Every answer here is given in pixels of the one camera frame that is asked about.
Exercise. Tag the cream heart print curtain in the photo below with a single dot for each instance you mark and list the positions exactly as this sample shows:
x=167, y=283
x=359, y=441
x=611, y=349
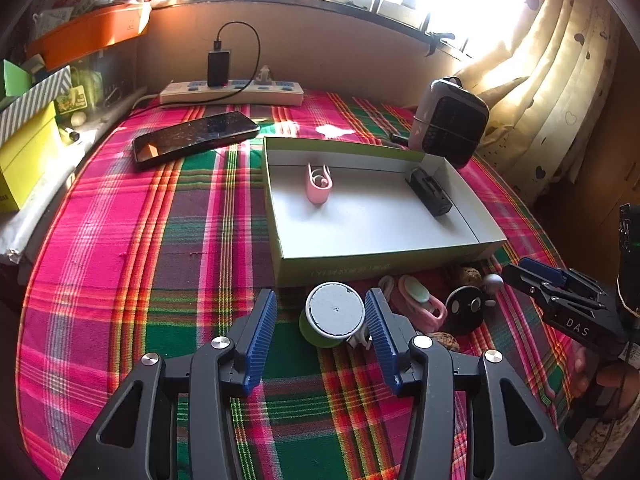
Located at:
x=550, y=85

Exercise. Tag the white power strip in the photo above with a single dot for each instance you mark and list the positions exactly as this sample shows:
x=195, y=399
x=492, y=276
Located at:
x=235, y=94

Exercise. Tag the small black plug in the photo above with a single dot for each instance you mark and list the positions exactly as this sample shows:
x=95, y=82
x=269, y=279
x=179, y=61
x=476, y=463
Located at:
x=398, y=137

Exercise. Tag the brown walnut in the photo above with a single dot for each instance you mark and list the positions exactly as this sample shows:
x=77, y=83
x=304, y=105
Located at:
x=470, y=276
x=446, y=342

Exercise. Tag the person's right hand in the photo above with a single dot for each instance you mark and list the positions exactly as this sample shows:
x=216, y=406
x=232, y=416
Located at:
x=612, y=385

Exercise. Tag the yellow cardboard box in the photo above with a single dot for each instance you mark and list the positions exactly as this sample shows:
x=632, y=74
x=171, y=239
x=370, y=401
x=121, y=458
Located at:
x=25, y=160

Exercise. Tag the white round knob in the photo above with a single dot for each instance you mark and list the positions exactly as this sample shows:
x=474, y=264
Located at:
x=492, y=283

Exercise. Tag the green paper sheet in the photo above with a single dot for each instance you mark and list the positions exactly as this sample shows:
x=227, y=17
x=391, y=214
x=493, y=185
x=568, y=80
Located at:
x=15, y=77

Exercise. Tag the grey portable heater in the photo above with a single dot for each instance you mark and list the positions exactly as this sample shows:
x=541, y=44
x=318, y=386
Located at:
x=450, y=120

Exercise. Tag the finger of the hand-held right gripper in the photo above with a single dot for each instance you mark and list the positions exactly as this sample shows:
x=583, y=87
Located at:
x=530, y=282
x=547, y=272

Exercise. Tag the pink winder with green pad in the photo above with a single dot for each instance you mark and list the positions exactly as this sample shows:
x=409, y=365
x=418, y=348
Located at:
x=420, y=305

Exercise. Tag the pink green plaid tablecloth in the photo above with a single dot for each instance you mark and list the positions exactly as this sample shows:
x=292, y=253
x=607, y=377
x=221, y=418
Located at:
x=150, y=260

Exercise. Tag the black window clip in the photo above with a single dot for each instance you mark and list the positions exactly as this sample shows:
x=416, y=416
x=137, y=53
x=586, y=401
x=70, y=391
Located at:
x=436, y=42

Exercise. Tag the black smartphone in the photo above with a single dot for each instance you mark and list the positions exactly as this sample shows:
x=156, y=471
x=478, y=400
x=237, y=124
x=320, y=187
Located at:
x=195, y=135

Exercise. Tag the orange storage box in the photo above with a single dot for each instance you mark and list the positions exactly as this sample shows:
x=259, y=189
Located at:
x=90, y=30

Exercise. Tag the black battery charger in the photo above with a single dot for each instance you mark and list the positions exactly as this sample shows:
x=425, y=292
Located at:
x=430, y=195

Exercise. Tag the shallow cardboard box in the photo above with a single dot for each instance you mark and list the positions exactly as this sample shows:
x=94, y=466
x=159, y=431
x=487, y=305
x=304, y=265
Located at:
x=375, y=220

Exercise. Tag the black power adapter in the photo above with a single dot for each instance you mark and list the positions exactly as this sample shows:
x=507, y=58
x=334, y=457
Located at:
x=219, y=67

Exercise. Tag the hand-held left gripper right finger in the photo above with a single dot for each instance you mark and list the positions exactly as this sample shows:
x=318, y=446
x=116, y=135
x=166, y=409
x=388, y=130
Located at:
x=382, y=342

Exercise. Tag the black round disc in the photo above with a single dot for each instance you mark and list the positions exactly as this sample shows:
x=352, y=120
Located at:
x=465, y=310

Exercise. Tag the green spool with white top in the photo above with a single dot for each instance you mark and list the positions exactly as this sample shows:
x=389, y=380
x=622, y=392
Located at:
x=335, y=310

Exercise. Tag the white plastic wrap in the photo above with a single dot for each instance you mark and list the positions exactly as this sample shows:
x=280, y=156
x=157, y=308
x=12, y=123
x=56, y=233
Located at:
x=25, y=232

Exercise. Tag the striped cardboard box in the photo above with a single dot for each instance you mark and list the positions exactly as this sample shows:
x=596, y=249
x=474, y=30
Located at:
x=35, y=100

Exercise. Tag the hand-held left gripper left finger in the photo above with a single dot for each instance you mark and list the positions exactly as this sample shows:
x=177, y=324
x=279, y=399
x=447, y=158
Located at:
x=260, y=342

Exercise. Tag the small beige figurine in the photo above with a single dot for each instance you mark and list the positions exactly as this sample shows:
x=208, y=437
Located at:
x=264, y=76

